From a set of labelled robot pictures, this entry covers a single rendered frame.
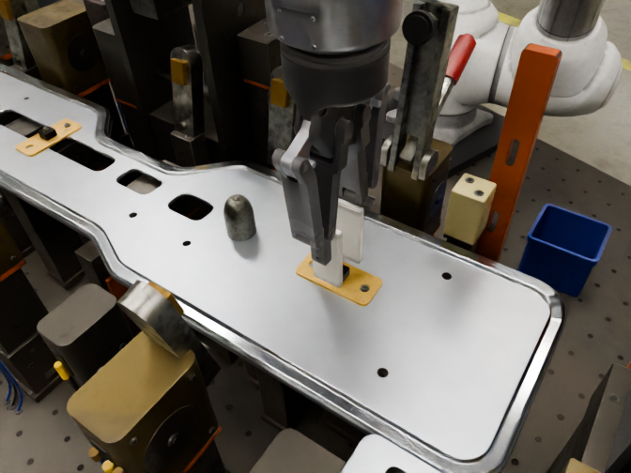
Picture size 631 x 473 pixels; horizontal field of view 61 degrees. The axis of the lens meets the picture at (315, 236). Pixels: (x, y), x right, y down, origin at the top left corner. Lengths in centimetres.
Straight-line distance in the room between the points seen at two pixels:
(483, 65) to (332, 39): 82
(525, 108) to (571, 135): 219
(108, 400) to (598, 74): 98
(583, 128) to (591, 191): 158
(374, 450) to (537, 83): 33
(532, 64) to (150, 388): 40
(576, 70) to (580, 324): 45
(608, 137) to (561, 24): 173
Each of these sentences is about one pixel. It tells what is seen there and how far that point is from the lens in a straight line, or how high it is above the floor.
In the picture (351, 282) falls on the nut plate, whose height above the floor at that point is 100.
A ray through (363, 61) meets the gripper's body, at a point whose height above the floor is 125.
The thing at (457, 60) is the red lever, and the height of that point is 113.
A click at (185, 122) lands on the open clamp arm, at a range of 77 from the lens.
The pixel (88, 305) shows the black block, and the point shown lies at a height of 99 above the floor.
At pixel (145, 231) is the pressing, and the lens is 62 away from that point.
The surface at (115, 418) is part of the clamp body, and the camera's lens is 44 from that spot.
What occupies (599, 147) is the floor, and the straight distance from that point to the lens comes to 267.
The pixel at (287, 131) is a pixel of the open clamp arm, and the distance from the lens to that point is 67.
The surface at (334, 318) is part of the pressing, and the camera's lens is 51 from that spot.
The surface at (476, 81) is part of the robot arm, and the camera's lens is 115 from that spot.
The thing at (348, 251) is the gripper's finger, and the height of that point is 103.
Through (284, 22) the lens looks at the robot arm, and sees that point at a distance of 35.
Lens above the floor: 141
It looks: 45 degrees down
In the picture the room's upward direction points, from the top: 2 degrees counter-clockwise
